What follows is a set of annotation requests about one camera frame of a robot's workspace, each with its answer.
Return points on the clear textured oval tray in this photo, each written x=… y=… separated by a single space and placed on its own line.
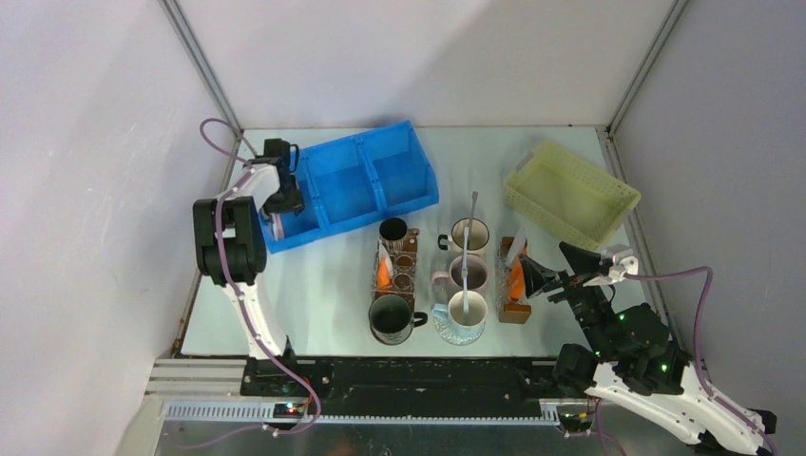
x=451 y=336

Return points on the dark green mug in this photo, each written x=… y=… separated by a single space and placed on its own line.
x=392 y=321

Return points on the clear holder with brown lid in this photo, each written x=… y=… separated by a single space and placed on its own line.
x=510 y=302

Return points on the small orange tube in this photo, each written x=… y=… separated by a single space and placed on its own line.
x=384 y=274

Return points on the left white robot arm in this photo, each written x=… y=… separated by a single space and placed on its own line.
x=230 y=243

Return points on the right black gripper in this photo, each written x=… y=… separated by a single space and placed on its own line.
x=582 y=262

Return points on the light blue mug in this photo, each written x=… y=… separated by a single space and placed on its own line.
x=452 y=311

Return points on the brown metallic cup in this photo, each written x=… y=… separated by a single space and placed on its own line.
x=397 y=236

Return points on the brown wooden oval tray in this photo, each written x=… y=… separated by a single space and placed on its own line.
x=392 y=315

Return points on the white toothpaste tube red cap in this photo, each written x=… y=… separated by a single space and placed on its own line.
x=383 y=252

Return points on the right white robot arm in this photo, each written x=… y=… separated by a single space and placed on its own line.
x=632 y=360

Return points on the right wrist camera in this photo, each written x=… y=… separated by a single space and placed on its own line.
x=616 y=263

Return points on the pale white toothbrush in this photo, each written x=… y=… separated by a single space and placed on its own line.
x=465 y=305

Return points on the cream mug with black rim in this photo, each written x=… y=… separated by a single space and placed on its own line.
x=471 y=235

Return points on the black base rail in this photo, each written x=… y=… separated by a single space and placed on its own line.
x=417 y=387

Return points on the pink toothbrush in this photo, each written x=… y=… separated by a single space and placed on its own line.
x=278 y=229

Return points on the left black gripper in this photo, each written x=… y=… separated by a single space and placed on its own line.
x=293 y=203

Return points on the white toothpaste tube dark cap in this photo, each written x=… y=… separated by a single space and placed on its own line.
x=517 y=245

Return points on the orange toothpaste tube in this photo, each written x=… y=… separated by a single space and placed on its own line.
x=517 y=284

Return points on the clear textured two-hole holder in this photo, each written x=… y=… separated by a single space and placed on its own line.
x=404 y=279

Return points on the pink mug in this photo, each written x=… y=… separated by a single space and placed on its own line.
x=452 y=280

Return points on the cream perforated basket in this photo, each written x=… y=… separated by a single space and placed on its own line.
x=573 y=199

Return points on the blue three-compartment bin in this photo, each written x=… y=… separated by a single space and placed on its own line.
x=355 y=181

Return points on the light grey toothbrush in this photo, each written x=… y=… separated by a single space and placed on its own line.
x=464 y=257

